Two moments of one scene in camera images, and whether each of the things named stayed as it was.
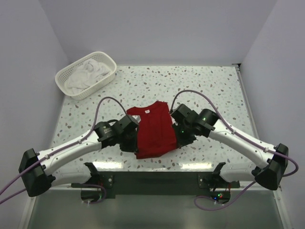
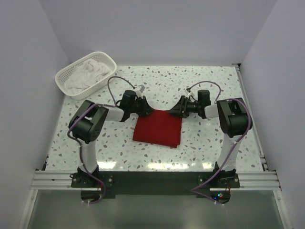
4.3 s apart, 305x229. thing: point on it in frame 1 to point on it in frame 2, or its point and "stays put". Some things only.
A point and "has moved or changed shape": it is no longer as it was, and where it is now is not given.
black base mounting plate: x=160 y=184 stays put
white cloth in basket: x=85 y=75 stays put
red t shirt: x=156 y=131 has moved or changed shape
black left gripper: x=130 y=142 to x=142 y=106
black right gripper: x=185 y=137 to x=184 y=107
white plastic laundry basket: x=88 y=76 stays put
